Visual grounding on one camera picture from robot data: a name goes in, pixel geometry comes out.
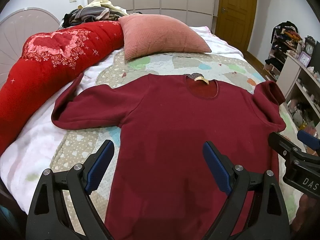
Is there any dark red sweater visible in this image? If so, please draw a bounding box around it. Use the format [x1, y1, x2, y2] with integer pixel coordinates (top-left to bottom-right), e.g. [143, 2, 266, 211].
[52, 74, 286, 239]

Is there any black table clock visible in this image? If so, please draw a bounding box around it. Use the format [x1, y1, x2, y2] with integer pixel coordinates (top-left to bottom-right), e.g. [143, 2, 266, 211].
[304, 35, 316, 56]

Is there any red floral quilt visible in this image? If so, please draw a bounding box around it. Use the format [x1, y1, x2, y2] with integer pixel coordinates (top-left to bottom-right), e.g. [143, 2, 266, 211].
[1, 21, 124, 152]

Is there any pile of clothes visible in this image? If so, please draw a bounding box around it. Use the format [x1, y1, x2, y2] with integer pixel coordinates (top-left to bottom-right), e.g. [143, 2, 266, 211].
[59, 0, 128, 29]

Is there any cluttered shoe rack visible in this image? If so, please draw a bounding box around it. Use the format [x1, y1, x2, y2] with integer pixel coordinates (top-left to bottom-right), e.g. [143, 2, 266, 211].
[264, 21, 303, 81]

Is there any round pink headboard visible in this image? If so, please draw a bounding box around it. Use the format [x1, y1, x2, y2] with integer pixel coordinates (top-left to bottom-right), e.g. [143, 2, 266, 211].
[0, 8, 60, 86]

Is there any white shelf unit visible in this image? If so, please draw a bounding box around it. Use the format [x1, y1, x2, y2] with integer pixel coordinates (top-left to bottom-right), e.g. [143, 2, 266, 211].
[277, 55, 319, 132]

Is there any brown wooden door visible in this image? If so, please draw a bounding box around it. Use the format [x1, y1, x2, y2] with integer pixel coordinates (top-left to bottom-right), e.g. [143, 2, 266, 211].
[215, 0, 257, 53]

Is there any pink corduroy pillow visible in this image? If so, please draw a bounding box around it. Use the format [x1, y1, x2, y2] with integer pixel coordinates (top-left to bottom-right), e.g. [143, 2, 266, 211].
[119, 14, 212, 61]

